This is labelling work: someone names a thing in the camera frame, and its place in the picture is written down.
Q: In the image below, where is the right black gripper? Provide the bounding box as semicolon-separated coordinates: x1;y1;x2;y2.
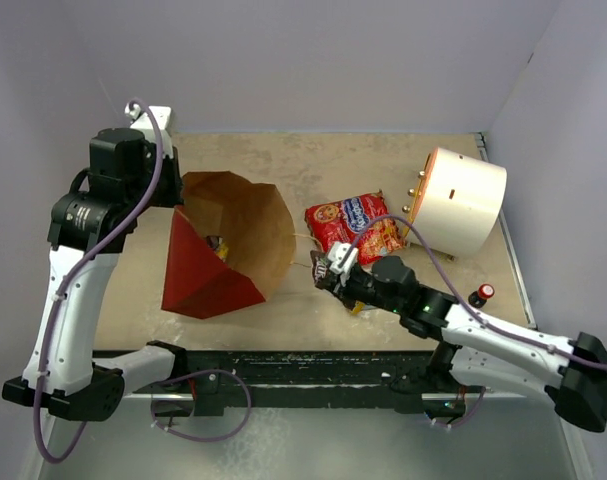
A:
318;264;403;315

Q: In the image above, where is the yellow candy packet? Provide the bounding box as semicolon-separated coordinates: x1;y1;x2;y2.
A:
348;301;365;316
213;240;229;262

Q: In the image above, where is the red cookie snack bag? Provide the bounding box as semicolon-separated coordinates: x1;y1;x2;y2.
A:
304;190;405;265

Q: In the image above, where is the red paper bag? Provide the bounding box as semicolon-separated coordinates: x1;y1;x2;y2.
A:
161;171;297;319

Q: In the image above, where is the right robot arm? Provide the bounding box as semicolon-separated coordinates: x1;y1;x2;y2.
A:
311;252;607;433

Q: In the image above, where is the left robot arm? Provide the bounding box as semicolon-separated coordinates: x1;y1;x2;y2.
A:
2;127;189;422

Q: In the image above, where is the red black stamp knob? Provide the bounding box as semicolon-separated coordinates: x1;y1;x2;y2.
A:
468;283;495;308

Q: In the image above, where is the white cylindrical drawer toy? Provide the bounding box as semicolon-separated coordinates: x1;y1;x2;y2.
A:
402;147;507;257

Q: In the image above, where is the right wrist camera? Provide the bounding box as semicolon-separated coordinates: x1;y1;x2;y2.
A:
327;242;358;275

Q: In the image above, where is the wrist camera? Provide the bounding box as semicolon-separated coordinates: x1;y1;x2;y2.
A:
125;102;174;151
327;242;358;275

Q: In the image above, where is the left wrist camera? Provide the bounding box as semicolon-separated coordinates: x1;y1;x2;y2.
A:
125;102;174;151

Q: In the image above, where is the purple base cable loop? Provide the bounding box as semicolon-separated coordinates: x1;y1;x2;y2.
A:
149;368;255;443

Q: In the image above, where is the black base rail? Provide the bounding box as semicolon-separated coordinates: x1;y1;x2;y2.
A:
102;349;534;417

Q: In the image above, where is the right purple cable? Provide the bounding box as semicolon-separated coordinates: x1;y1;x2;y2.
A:
342;214;607;443

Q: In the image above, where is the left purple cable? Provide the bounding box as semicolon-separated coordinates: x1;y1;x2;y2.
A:
31;97;163;464

